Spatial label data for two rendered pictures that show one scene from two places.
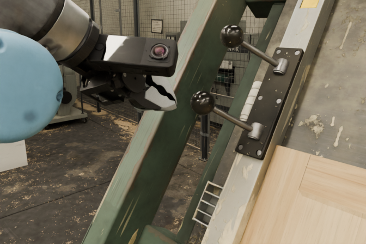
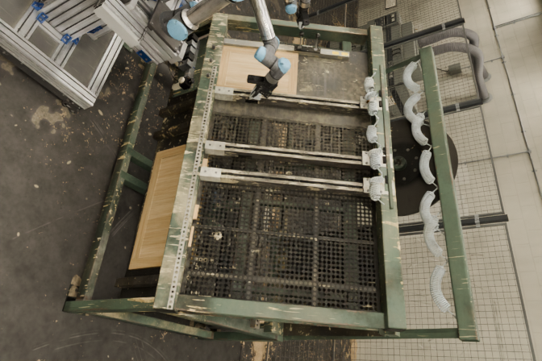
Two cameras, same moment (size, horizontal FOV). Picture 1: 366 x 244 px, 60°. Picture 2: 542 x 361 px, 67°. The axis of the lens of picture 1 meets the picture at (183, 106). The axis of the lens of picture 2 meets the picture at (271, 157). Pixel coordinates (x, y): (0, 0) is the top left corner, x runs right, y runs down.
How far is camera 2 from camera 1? 2.70 m
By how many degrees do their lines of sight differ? 17
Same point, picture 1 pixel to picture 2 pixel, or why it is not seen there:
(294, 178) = (292, 56)
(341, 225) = not seen: hidden behind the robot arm
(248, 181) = (289, 48)
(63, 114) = not seen: outside the picture
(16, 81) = (291, 10)
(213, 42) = (324, 35)
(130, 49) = (305, 16)
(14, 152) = not seen: outside the picture
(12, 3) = not seen: outside the picture
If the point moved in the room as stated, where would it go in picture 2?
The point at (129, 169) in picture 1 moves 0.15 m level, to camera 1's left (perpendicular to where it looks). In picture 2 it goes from (282, 23) to (277, 4)
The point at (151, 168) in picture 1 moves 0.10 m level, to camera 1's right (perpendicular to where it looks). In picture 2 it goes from (284, 29) to (288, 41)
